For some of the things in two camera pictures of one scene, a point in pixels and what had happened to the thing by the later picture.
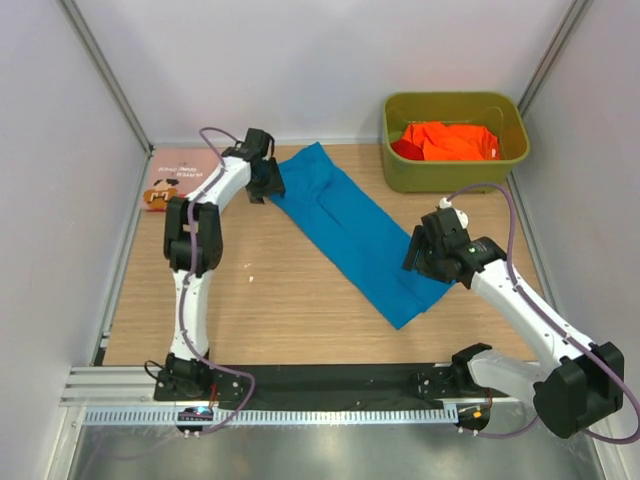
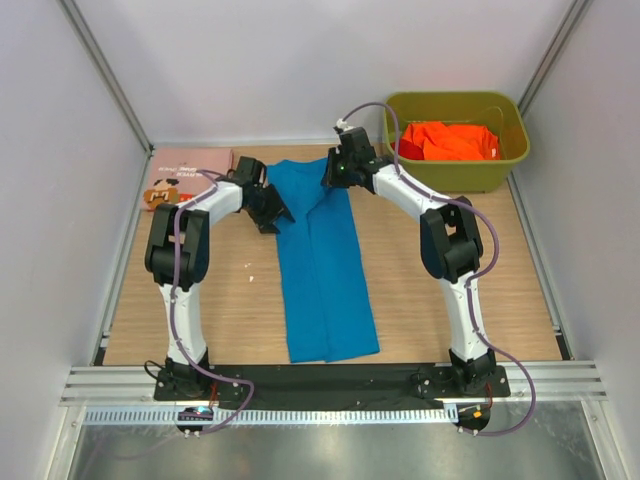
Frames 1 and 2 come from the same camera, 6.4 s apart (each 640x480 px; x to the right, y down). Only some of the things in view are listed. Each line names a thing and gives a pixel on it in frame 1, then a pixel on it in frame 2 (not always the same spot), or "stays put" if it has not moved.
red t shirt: [407, 150] stays put
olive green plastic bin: [496, 110] stays put
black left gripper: [267, 181] → [270, 209]
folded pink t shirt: [177, 172] stays put
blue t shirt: [370, 243] → [328, 314]
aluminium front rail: [135, 385] stays put
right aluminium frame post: [554, 55] stays put
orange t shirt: [443, 141] stays put
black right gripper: [420, 250] → [333, 175]
